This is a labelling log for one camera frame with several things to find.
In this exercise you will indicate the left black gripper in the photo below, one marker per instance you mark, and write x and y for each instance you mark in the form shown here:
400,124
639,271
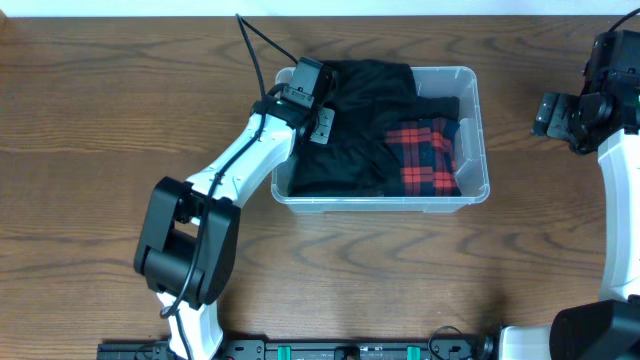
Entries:
322,125

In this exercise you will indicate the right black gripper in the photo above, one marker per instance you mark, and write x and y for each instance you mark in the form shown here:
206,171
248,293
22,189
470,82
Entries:
558,117

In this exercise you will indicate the large black garment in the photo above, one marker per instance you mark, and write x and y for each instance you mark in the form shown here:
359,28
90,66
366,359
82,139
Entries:
371,96

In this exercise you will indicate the red navy plaid shirt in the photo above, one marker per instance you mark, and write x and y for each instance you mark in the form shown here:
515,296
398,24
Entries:
425,150

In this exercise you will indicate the black shirt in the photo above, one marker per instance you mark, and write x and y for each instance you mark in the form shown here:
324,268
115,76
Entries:
440,107

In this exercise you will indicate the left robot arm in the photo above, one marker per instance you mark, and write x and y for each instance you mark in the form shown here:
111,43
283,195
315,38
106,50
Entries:
187,247

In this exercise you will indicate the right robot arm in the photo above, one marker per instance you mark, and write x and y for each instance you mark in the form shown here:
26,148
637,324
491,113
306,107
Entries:
602,119

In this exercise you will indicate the clear plastic storage bin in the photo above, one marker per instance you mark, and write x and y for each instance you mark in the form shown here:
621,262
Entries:
471,174

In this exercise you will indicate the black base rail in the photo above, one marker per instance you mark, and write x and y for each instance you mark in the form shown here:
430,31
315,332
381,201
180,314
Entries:
446,347

